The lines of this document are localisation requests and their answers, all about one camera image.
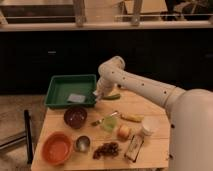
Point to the green plastic cup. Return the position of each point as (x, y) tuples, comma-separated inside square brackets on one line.
[(109, 123)]

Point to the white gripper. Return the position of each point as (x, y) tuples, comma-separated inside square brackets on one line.
[(103, 88)]

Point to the small metal cup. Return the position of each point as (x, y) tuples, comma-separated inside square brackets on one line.
[(82, 144)]

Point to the green cucumber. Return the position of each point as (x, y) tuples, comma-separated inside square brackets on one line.
[(112, 97)]

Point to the black metal stand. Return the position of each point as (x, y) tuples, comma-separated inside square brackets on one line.
[(24, 136)]

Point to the bunch of dark grapes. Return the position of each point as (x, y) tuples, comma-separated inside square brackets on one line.
[(107, 149)]

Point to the knife with green handle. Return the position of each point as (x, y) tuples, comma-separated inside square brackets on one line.
[(97, 122)]

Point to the green plastic tray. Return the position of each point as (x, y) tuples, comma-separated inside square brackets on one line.
[(62, 86)]

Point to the grey towel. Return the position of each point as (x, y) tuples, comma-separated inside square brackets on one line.
[(77, 98)]

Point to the white cup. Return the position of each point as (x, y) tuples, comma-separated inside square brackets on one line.
[(149, 125)]

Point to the apple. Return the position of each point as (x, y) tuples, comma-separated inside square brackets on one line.
[(123, 132)]

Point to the orange bowl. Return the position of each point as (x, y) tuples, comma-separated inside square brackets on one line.
[(57, 148)]

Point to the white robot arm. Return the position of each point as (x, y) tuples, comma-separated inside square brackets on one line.
[(190, 113)]

